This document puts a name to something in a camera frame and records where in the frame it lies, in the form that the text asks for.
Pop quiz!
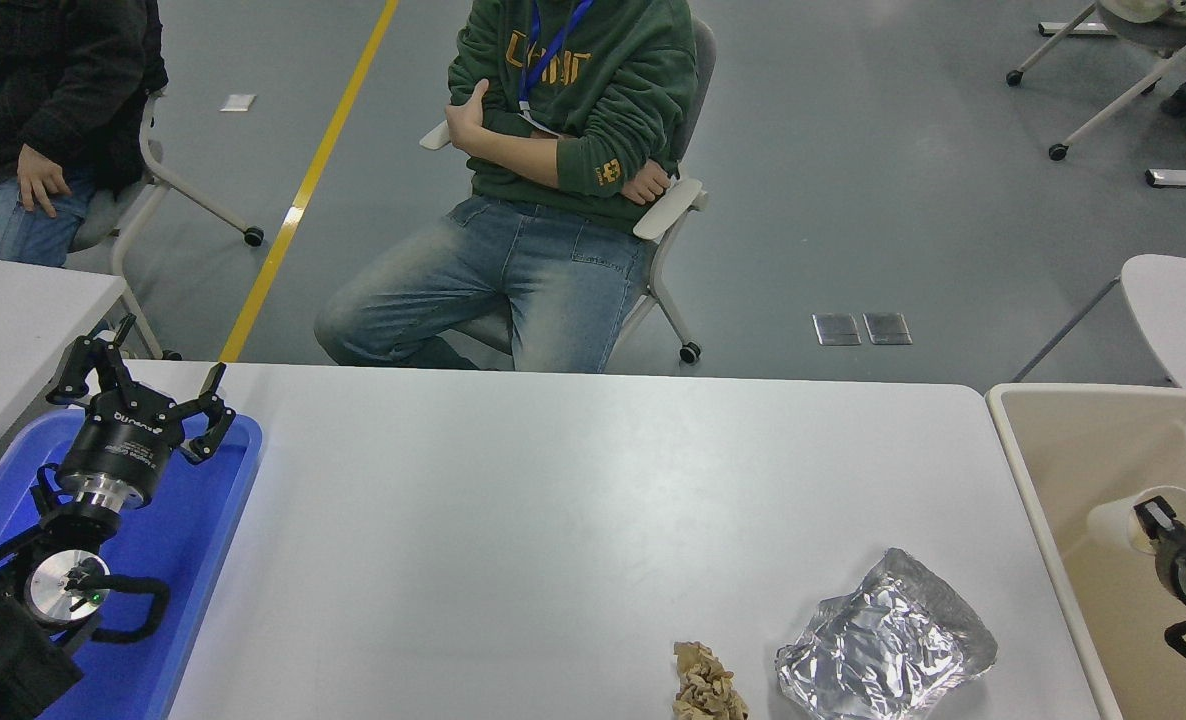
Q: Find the white paper cup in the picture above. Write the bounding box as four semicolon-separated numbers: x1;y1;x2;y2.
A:
1088;487;1186;557

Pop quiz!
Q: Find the person's right hand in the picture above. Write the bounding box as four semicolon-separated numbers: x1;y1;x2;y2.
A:
620;159;673;207

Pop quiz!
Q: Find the small white table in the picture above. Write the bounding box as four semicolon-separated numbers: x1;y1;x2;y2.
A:
0;253;129;471

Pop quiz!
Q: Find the white side table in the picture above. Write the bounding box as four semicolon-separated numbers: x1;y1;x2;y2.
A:
1011;253;1186;411

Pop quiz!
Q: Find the blue plastic tray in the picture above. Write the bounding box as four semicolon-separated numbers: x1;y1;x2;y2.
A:
0;408;264;720

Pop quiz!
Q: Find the large pale bin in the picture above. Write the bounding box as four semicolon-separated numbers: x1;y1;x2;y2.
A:
985;382;1186;720

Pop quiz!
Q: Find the blue lanyard badge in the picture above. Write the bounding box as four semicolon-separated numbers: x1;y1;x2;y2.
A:
516;0;594;137

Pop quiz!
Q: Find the grey seat white-frame chair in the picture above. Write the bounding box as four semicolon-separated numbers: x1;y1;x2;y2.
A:
68;90;266;361

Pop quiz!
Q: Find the white-frame wheeled chair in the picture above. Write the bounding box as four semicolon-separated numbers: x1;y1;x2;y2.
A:
1006;0;1186;163

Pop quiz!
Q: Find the person's left hand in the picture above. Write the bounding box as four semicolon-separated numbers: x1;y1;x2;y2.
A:
17;144;73;219
445;81;492;157

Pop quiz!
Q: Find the grey padded office chair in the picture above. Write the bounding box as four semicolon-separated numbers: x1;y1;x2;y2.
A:
419;18;719;366

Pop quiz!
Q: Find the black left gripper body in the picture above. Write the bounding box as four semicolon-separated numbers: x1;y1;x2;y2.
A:
57;390;192;497

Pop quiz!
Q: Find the crumpled tan paper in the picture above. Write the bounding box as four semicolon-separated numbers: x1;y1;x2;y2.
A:
671;641;751;720

